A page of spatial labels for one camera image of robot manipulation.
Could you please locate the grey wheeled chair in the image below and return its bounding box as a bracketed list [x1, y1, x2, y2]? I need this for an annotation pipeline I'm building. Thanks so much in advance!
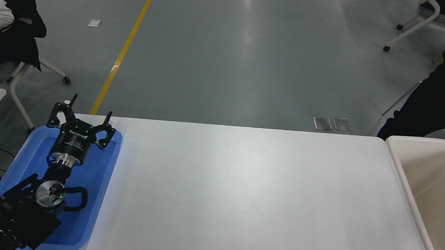
[0, 14, 75, 136]

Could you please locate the blue plastic tray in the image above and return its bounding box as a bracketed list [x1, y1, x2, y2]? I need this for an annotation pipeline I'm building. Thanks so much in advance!
[0, 123, 124, 250]

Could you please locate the white wheeled chair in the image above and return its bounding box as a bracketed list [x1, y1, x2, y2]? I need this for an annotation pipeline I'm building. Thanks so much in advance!
[383, 0, 445, 56]

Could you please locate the black floor cable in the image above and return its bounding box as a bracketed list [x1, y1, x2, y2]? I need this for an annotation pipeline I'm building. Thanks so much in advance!
[0, 143, 16, 159]

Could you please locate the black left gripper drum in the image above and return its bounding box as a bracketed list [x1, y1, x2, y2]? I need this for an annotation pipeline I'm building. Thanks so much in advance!
[49, 118, 99, 164]

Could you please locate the silver floor plate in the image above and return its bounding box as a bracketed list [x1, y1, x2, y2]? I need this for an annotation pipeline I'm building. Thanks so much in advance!
[332, 117, 352, 131]
[313, 116, 332, 130]

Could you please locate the standing person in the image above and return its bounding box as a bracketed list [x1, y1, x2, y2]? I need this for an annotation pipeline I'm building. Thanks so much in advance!
[376, 19, 445, 144]

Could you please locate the large pale plastic bin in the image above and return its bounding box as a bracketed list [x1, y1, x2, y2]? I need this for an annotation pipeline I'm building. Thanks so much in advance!
[380, 135, 445, 250]

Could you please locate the grey metal rod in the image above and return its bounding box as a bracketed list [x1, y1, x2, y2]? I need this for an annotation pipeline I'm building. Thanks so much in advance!
[382, 78, 423, 118]

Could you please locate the black jacket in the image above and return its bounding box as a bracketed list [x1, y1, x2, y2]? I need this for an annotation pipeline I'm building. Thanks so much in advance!
[0, 0, 49, 72]

